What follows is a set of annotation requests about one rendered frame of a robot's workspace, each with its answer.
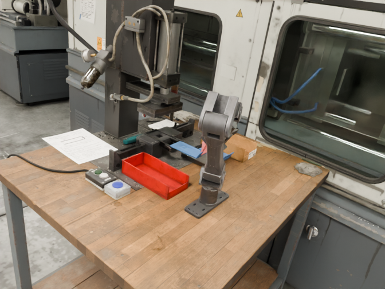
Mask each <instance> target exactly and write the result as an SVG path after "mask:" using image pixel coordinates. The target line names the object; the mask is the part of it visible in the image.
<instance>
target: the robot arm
mask: <svg viewBox="0 0 385 289"><path fill-rule="evenodd" d="M238 101H239V97H236V96H232V95H230V96H225V95H220V94H219V93H218V92H213V91H209V92H208V95H207V98H206V101H205V104H204V106H203V110H202V112H201V115H200V118H199V123H198V130H199V131H202V133H201V134H202V135H201V136H200V138H201V139H202V140H203V142H202V149H201V152H203V153H202V154H201V155H203V154H205V153H207V161H206V164H205V166H202V167H201V170H200V173H199V175H200V176H201V177H200V180H199V185H202V188H201V195H200V196H199V198H198V199H196V200H195V201H193V202H192V203H190V204H188V205H187V206H185V207H184V211H185V212H187V213H188V214H190V215H192V216H194V217H195V218H197V219H200V218H202V217H203V216H204V215H206V214H207V213H208V212H210V211H211V210H213V209H214V208H215V207H217V206H218V205H219V204H221V203H222V202H224V201H225V200H226V199H228V198H229V194H228V193H226V192H224V191H222V190H221V189H222V186H223V183H224V180H225V176H226V171H225V161H224V160H223V151H224V150H225V149H226V148H227V146H226V145H225V143H226V142H227V141H228V140H229V139H230V138H231V137H232V135H234V134H235V133H236V132H237V131H238V130H239V129H238V128H237V124H238V122H239V121H240V119H241V115H242V109H243V106H242V103H241V102H238ZM213 111H214V112H213ZM215 112H217V113H215Z"/></svg>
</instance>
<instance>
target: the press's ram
mask: <svg viewBox="0 0 385 289"><path fill-rule="evenodd" d="M159 87H160V88H159ZM159 87H156V86H154V94H153V97H152V99H151V100H149V101H148V102H146V103H138V104H137V111H139V112H141V113H142V116H143V117H146V116H147V115H148V116H150V117H152V118H157V117H160V116H163V115H167V114H171V113H173V112H177V111H181V110H182V106H183V103H182V102H181V101H180V95H178V94H175V93H173V92H170V91H169V88H170V87H168V88H167V89H164V87H163V86H161V85H159ZM126 88H128V89H130V90H133V91H135V92H138V93H141V94H142V95H145V96H149V95H150V93H151V85H150V84H148V83H145V82H143V81H140V80H137V81H130V82H126Z"/></svg>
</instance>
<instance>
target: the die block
mask: <svg viewBox="0 0 385 289"><path fill-rule="evenodd" d="M176 138H178V139H181V140H182V135H181V136H178V137H176ZM139 142H143V141H141V140H139ZM143 143H145V142H143ZM165 143H168V144H170V145H172V144H174V142H172V141H171V140H168V141H165ZM162 148H163V147H161V146H159V144H157V145H155V146H151V145H149V144H147V143H145V147H144V151H142V152H146V153H148V154H149V155H152V156H153V157H155V158H157V159H158V158H161V157H162ZM163 149H165V148H163ZM165 150H166V149H165ZM174 151H177V149H173V150H170V152H171V153H173V152H174ZM142 152H139V153H142Z"/></svg>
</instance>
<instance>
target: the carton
mask: <svg viewBox="0 0 385 289"><path fill-rule="evenodd" d="M225 145H226V146H227V148H226V149H225V150H224V151H223V152H224V153H226V154H231V153H232V152H234V153H233V154H232V155H231V158H233V159H235V160H237V161H239V162H242V163H243V162H245V161H247V160H248V159H250V158H251V157H253V156H255V155H256V150H257V149H256V147H257V142H254V141H252V140H249V139H246V138H244V137H242V136H239V135H237V134H234V135H232V137H231V138H230V139H229V140H228V141H227V142H226V143H225Z"/></svg>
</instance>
